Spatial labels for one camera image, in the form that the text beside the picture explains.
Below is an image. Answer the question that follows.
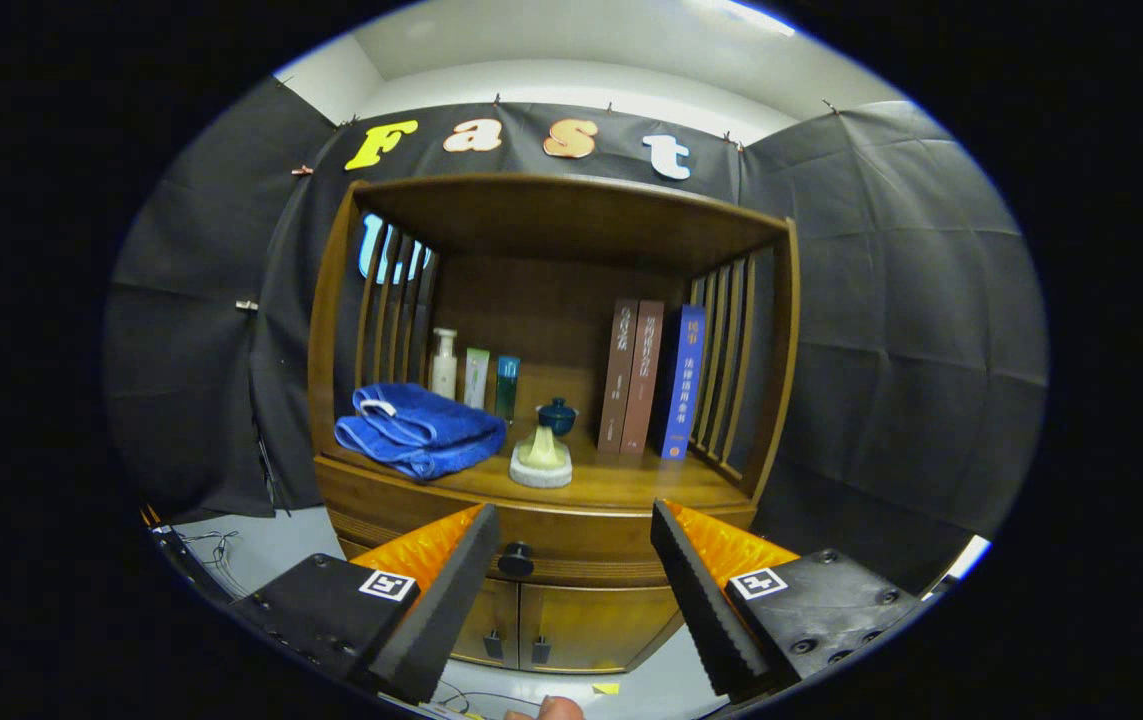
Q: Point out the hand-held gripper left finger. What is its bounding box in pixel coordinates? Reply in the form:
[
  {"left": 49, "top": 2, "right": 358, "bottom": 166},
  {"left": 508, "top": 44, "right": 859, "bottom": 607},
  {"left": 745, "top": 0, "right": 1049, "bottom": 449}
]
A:
[{"left": 231, "top": 503, "right": 502, "bottom": 706}]

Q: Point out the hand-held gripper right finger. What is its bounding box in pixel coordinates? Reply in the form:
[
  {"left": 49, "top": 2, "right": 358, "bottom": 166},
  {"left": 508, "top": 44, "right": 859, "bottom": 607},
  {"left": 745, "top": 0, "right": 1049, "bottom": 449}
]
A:
[{"left": 651, "top": 498, "right": 927, "bottom": 704}]

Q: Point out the pale green scrub brush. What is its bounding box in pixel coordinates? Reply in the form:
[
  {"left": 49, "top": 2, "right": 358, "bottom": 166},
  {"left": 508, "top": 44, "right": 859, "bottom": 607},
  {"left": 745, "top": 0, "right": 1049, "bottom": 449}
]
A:
[{"left": 509, "top": 420, "right": 574, "bottom": 489}]

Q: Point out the wooden countertop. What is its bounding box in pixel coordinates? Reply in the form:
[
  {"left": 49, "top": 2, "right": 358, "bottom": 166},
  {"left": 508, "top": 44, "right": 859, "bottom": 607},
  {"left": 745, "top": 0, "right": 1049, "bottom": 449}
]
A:
[{"left": 316, "top": 425, "right": 757, "bottom": 511}]

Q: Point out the wooden cabinet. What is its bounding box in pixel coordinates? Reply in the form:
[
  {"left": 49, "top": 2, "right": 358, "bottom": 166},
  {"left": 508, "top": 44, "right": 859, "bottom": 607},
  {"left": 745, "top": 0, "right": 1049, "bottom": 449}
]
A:
[{"left": 306, "top": 173, "right": 800, "bottom": 674}]

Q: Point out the folded blue towel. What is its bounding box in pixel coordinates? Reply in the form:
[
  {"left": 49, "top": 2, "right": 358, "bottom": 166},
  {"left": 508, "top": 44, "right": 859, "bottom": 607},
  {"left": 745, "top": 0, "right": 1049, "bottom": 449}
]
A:
[{"left": 334, "top": 382, "right": 508, "bottom": 482}]

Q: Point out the dark blue lidded teacup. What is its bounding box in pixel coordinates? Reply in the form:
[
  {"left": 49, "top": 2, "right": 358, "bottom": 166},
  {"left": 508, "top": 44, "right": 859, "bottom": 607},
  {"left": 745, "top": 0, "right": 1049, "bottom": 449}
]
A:
[{"left": 536, "top": 397, "right": 579, "bottom": 438}]

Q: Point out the blue book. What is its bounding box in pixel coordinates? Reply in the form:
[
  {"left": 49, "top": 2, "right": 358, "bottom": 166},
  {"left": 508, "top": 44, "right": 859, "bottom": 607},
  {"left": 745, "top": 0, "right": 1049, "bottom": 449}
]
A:
[{"left": 659, "top": 304, "right": 707, "bottom": 461}]

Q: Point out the green and white tube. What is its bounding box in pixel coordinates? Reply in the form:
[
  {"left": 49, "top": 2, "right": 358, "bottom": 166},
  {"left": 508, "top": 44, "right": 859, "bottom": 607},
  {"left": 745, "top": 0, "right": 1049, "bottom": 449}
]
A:
[{"left": 463, "top": 347, "right": 491, "bottom": 409}]

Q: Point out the reddish brown book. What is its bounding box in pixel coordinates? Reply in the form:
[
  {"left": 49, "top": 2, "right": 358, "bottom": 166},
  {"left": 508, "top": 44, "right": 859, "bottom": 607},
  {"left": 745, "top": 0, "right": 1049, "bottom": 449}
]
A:
[{"left": 620, "top": 300, "right": 666, "bottom": 457}]

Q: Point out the white pump bottle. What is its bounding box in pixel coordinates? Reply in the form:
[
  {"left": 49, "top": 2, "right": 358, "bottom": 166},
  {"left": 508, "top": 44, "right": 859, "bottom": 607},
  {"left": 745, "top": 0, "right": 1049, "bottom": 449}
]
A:
[{"left": 429, "top": 328, "right": 459, "bottom": 401}]

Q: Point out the dark brown book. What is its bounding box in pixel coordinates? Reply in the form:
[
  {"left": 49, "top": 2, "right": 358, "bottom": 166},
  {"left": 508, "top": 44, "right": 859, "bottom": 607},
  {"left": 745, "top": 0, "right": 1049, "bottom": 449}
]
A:
[{"left": 597, "top": 298, "right": 640, "bottom": 454}]

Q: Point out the thin floor cable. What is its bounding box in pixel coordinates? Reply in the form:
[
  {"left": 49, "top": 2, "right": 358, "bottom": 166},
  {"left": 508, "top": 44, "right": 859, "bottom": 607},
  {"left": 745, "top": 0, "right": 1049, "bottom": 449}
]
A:
[{"left": 176, "top": 530, "right": 244, "bottom": 601}]

